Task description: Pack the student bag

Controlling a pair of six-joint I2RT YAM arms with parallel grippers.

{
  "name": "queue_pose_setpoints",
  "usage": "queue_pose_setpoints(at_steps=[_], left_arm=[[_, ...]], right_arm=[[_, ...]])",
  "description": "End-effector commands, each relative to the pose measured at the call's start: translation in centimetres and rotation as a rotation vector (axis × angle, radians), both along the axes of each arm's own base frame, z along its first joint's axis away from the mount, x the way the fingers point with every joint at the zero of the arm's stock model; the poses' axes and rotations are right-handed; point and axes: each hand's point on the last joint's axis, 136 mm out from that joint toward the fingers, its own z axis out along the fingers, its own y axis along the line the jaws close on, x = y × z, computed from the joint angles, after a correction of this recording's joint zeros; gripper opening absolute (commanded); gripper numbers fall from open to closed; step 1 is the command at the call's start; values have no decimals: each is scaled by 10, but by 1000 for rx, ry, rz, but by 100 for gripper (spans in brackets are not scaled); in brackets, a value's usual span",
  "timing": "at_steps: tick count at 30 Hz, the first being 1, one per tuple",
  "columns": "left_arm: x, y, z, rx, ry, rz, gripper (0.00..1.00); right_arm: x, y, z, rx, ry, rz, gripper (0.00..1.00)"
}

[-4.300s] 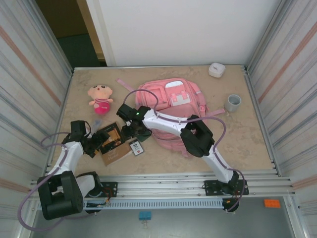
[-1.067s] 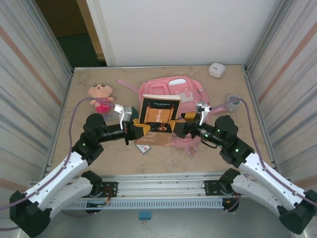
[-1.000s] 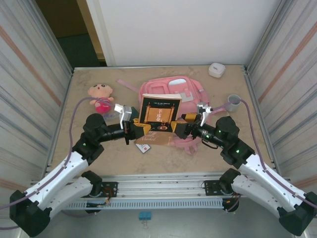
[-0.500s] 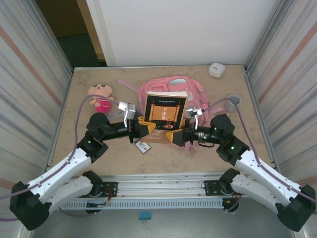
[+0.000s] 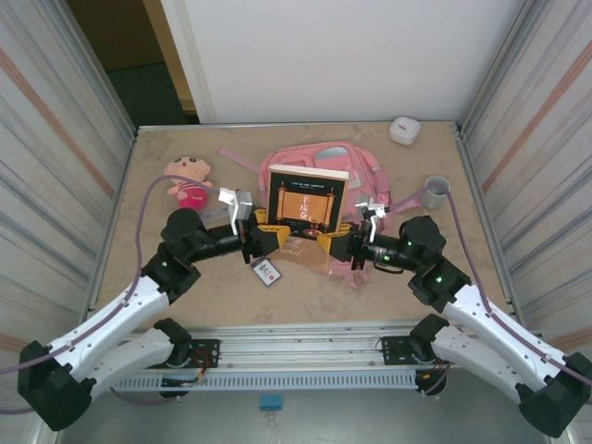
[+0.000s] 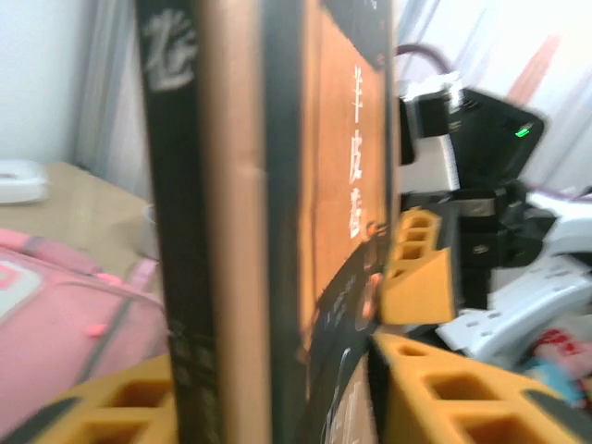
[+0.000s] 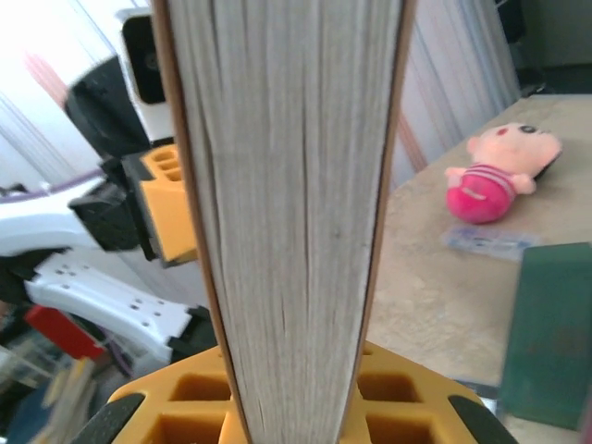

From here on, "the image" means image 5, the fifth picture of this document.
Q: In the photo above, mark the pink student backpack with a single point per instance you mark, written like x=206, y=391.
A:
x=365, y=166

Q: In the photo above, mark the grey cup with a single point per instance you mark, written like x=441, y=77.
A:
x=435, y=194

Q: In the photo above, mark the black white card box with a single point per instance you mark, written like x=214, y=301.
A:
x=267, y=274

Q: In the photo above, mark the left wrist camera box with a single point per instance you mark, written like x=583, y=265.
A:
x=238, y=203

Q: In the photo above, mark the blue binder clip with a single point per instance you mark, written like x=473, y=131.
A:
x=270, y=401

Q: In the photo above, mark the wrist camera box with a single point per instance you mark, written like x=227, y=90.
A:
x=238, y=203
x=372, y=210

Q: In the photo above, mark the black scroll cover book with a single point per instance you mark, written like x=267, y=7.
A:
x=305, y=203

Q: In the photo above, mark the beige door frame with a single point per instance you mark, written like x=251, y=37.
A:
x=176, y=60

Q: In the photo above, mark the small white lidded box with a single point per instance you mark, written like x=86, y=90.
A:
x=404, y=130

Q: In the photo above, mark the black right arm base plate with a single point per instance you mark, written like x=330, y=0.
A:
x=395, y=349

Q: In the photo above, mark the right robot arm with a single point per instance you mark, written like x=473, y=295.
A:
x=490, y=324

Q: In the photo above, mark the aluminium mounting rail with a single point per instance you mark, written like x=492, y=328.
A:
x=300, y=344

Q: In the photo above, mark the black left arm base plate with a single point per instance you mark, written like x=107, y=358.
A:
x=205, y=353

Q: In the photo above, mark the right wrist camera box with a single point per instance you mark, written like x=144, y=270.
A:
x=372, y=210

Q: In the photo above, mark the pink plush doll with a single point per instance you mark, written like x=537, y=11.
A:
x=187, y=171

